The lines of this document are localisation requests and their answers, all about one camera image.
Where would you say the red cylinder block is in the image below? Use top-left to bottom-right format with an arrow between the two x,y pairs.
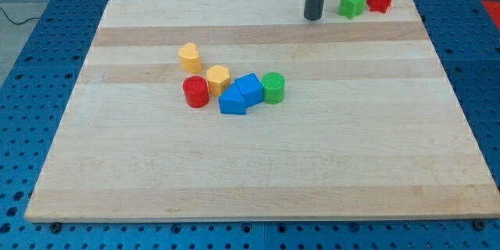
182,76 -> 209,108

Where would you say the black cable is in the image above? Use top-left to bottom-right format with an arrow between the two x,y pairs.
0,5 -> 41,26

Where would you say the green cylinder block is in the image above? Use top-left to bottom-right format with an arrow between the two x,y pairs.
261,72 -> 286,104

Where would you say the red mat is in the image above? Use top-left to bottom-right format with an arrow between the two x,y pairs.
481,0 -> 500,29

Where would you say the blue cube block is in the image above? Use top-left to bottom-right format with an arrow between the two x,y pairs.
235,73 -> 263,107

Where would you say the yellow heart block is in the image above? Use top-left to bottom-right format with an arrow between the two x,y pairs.
178,42 -> 202,73

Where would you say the wooden board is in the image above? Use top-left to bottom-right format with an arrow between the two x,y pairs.
25,0 -> 499,223

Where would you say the yellow hexagon block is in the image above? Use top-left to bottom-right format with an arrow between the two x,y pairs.
206,65 -> 230,97

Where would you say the green star block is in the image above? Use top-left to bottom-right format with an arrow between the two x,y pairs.
337,0 -> 366,20

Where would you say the blue triangle block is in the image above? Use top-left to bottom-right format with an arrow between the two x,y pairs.
218,84 -> 246,115

